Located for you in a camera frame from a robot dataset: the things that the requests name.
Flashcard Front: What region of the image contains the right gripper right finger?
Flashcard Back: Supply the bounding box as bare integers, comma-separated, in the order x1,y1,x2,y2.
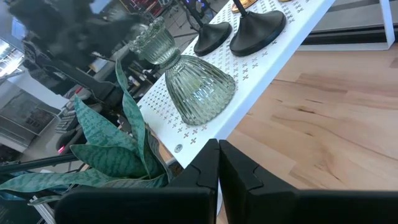
219,139,398,224

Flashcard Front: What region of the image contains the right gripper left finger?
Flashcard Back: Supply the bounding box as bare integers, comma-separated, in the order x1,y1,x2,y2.
54,138,221,224

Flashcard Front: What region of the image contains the clear ribbed glass vase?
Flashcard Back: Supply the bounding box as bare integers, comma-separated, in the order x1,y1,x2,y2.
129,16,236,126

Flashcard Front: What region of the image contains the black candlestick holder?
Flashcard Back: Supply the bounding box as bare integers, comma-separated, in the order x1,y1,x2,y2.
229,0,287,57
182,0,233,57

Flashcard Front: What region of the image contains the green snake plant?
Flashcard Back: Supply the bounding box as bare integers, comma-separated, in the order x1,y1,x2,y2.
0,58,175,206

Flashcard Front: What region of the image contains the white perforated metal shelf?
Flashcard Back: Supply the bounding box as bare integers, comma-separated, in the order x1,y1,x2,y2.
136,0,396,169

